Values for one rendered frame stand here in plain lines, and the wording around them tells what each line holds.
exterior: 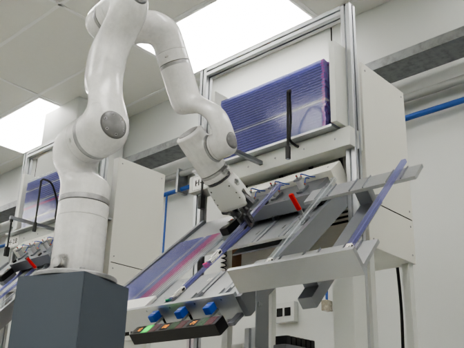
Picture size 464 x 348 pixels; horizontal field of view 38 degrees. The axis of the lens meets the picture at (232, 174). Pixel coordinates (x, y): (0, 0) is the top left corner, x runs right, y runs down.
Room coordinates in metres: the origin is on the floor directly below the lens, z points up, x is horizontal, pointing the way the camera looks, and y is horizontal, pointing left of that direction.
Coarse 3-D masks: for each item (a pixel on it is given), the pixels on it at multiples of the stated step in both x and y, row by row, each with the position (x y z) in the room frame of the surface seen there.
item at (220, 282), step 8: (224, 272) 1.97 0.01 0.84; (184, 280) 2.09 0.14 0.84; (200, 280) 2.02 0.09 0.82; (208, 280) 1.98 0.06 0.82; (216, 280) 1.94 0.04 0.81; (224, 280) 1.92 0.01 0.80; (176, 288) 2.06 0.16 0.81; (192, 288) 1.99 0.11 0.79; (200, 288) 1.96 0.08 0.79; (208, 288) 1.92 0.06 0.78; (216, 288) 1.90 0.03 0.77; (224, 288) 1.84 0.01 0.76; (232, 288) 1.83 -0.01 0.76; (160, 296) 2.07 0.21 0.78; (168, 296) 2.03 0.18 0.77; (176, 296) 1.98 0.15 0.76; (184, 296) 1.96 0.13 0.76; (192, 296) 1.91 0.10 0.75; (200, 296) 1.90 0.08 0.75; (152, 304) 2.04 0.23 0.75
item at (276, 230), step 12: (288, 216) 2.14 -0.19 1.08; (204, 228) 2.52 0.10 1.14; (216, 228) 2.44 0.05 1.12; (252, 228) 2.22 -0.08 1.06; (264, 228) 2.16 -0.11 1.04; (276, 228) 2.10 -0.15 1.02; (288, 228) 2.04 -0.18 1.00; (240, 240) 2.16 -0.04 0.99; (252, 240) 2.11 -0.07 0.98; (264, 240) 2.06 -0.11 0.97; (276, 240) 2.13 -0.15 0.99; (240, 252) 2.20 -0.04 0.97
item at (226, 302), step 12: (180, 300) 1.88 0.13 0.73; (192, 300) 1.84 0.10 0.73; (204, 300) 1.81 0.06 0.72; (216, 300) 1.79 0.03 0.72; (228, 300) 1.76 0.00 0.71; (132, 312) 2.02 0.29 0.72; (144, 312) 1.99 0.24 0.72; (168, 312) 1.93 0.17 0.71; (192, 312) 1.87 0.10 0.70; (228, 312) 1.79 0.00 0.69; (240, 312) 1.77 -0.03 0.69; (132, 324) 2.06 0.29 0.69; (144, 324) 2.03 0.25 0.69
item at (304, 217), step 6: (330, 180) 1.79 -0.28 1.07; (330, 186) 1.78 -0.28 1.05; (324, 192) 1.75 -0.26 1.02; (318, 198) 1.73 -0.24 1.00; (312, 204) 1.72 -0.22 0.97; (306, 210) 1.71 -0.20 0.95; (312, 210) 1.71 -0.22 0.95; (306, 216) 1.69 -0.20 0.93; (300, 222) 1.67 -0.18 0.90; (294, 228) 1.65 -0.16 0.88; (288, 234) 1.64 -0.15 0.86; (294, 234) 1.64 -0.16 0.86; (282, 240) 1.62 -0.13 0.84; (288, 240) 1.62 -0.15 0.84; (282, 246) 1.61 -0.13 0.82; (276, 252) 1.59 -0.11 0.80
